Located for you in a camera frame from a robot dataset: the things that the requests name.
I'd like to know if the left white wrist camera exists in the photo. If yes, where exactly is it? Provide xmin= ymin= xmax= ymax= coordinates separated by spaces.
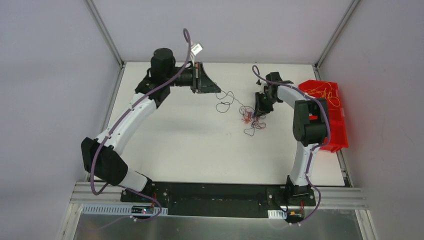
xmin=190 ymin=42 xmax=204 ymax=57

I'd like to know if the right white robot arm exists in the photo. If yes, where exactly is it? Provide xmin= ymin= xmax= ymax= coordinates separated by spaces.
xmin=254 ymin=72 xmax=331 ymax=205

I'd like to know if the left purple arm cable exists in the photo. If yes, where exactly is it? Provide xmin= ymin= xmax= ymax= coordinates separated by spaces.
xmin=90 ymin=28 xmax=193 ymax=223

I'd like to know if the left controller board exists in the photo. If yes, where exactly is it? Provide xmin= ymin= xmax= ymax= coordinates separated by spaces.
xmin=131 ymin=205 xmax=154 ymax=216

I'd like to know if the red plastic bin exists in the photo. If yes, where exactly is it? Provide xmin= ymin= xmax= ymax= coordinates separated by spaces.
xmin=298 ymin=79 xmax=350 ymax=154

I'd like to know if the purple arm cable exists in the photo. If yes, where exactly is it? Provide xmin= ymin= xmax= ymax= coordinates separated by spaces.
xmin=90 ymin=28 xmax=193 ymax=223
xmin=251 ymin=64 xmax=332 ymax=227

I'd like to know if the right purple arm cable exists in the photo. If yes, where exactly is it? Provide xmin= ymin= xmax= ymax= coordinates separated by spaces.
xmin=251 ymin=64 xmax=332 ymax=227

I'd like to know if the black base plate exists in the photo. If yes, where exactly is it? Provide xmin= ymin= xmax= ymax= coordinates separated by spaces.
xmin=120 ymin=181 xmax=319 ymax=219

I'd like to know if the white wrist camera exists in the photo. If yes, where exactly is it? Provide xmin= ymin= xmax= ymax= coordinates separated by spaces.
xmin=190 ymin=42 xmax=204 ymax=57
xmin=258 ymin=80 xmax=269 ymax=95

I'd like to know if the right controller board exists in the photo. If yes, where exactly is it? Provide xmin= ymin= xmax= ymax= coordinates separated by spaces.
xmin=285 ymin=211 xmax=304 ymax=224

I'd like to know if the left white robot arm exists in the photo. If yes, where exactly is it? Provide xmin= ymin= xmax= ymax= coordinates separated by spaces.
xmin=81 ymin=43 xmax=221 ymax=203

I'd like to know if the aluminium frame rail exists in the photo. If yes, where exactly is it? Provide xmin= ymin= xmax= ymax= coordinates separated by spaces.
xmin=69 ymin=182 xmax=369 ymax=210

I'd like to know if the controller board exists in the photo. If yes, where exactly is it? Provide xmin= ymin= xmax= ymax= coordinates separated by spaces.
xmin=131 ymin=205 xmax=154 ymax=216
xmin=285 ymin=211 xmax=304 ymax=224

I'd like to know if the yellow cable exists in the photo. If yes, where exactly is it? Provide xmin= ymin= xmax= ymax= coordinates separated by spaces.
xmin=304 ymin=82 xmax=341 ymax=108

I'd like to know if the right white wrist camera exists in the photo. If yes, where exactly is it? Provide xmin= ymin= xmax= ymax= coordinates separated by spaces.
xmin=258 ymin=80 xmax=269 ymax=95

